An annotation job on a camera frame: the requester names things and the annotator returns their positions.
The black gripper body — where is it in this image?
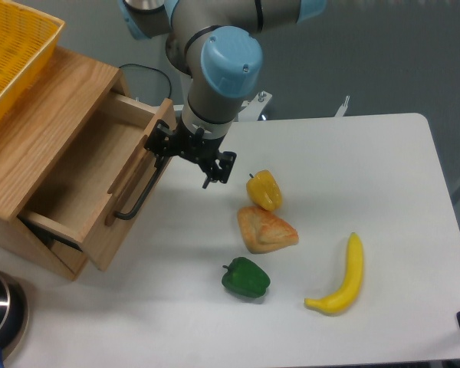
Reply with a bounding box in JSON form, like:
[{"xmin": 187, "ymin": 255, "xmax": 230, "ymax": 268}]
[{"xmin": 171, "ymin": 126, "xmax": 222, "ymax": 164}]

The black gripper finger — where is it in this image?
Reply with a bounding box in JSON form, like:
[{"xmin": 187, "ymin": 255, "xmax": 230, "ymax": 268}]
[
  {"xmin": 144, "ymin": 119, "xmax": 176, "ymax": 168},
  {"xmin": 201, "ymin": 151, "xmax": 237, "ymax": 189}
]

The black metal drawer handle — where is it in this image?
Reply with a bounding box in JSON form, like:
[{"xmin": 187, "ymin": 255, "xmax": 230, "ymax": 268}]
[{"xmin": 113, "ymin": 159, "xmax": 169, "ymax": 221}]

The wooden top drawer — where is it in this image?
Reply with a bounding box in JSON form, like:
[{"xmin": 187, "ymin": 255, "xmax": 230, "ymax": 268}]
[{"xmin": 19, "ymin": 92, "xmax": 176, "ymax": 271}]

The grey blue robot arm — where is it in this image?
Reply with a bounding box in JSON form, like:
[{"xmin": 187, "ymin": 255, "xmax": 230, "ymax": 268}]
[{"xmin": 118, "ymin": 0, "xmax": 327, "ymax": 185}]

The wooden drawer cabinet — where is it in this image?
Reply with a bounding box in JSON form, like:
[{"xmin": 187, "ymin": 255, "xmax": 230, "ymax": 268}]
[{"xmin": 0, "ymin": 46, "xmax": 131, "ymax": 282}]

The yellow bell pepper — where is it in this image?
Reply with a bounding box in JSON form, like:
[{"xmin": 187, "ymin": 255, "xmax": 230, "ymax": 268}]
[{"xmin": 246, "ymin": 169, "xmax": 283, "ymax": 212}]

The golden pastry turnover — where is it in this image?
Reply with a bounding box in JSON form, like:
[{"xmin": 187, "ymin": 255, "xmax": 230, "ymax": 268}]
[{"xmin": 237, "ymin": 206, "xmax": 299, "ymax": 254}]

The green bell pepper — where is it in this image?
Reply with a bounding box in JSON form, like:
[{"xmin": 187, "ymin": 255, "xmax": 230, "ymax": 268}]
[{"xmin": 221, "ymin": 257, "xmax": 271, "ymax": 299}]

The yellow plastic basket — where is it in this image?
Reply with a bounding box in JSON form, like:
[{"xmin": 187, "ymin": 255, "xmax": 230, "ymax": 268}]
[{"xmin": 0, "ymin": 1, "xmax": 65, "ymax": 120}]

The yellow banana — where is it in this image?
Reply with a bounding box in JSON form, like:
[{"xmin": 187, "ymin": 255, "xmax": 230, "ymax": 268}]
[{"xmin": 304, "ymin": 232, "xmax": 365, "ymax": 315}]

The dark metal pot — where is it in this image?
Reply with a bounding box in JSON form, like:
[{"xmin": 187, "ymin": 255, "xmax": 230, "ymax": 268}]
[{"xmin": 0, "ymin": 271, "xmax": 29, "ymax": 366}]

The black cable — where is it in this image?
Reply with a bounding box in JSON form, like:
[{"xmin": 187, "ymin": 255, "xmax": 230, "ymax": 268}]
[{"xmin": 117, "ymin": 63, "xmax": 173, "ymax": 99}]

